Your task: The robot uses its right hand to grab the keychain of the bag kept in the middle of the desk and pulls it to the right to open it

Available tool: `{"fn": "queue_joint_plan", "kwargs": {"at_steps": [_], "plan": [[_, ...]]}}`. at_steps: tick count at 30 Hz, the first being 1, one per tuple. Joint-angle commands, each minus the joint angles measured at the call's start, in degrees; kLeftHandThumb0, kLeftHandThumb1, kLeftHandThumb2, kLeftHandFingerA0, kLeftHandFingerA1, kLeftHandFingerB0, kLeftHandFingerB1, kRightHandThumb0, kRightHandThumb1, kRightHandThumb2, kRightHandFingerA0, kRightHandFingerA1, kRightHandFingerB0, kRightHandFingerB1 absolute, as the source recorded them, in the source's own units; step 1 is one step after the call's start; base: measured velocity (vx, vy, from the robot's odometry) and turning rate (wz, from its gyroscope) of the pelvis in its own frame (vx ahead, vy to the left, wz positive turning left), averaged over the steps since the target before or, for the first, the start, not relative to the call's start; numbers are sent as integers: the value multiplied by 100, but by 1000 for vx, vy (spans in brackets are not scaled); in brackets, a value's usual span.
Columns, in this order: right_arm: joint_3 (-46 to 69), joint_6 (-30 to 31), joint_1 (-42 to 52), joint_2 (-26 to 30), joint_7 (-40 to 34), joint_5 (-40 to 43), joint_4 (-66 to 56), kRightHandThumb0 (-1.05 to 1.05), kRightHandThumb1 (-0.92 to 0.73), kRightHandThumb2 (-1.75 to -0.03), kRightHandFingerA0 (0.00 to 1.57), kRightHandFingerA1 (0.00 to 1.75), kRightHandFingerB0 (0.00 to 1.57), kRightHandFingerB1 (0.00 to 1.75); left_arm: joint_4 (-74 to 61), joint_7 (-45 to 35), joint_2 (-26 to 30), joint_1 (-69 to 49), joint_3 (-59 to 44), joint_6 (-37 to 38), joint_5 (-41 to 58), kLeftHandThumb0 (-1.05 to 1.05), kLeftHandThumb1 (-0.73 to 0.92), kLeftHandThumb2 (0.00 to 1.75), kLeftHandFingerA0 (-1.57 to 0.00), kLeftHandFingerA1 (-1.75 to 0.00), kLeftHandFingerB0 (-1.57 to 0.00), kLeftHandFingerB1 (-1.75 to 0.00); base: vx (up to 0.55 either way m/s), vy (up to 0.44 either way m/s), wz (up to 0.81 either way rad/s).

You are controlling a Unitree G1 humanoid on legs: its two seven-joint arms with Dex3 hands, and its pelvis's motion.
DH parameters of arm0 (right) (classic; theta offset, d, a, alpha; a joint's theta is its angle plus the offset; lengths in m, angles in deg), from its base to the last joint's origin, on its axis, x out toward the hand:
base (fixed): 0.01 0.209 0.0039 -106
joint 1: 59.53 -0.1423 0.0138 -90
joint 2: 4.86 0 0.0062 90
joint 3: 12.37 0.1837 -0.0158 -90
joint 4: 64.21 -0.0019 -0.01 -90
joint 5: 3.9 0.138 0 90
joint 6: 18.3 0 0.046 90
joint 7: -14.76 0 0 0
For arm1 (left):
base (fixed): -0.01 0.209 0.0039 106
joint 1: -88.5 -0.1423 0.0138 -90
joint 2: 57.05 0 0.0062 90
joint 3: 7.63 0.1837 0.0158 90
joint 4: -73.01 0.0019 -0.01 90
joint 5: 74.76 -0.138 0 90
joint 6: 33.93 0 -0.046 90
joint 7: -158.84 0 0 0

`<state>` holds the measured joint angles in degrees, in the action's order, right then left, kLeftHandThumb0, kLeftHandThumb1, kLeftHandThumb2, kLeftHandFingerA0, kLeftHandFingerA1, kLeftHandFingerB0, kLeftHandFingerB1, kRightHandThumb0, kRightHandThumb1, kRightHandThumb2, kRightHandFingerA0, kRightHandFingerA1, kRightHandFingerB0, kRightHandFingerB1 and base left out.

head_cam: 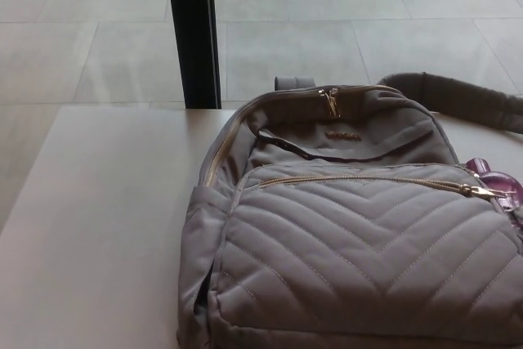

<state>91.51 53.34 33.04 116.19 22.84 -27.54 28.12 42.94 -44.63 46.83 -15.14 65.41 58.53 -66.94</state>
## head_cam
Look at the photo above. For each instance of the grey quilted backpack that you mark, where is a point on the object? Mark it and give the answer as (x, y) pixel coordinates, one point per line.
(351, 259)

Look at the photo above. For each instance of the purple transparent bottle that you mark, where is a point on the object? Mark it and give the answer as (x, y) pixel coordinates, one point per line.
(504, 185)

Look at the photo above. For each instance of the black window frame post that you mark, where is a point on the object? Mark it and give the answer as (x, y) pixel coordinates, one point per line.
(192, 30)

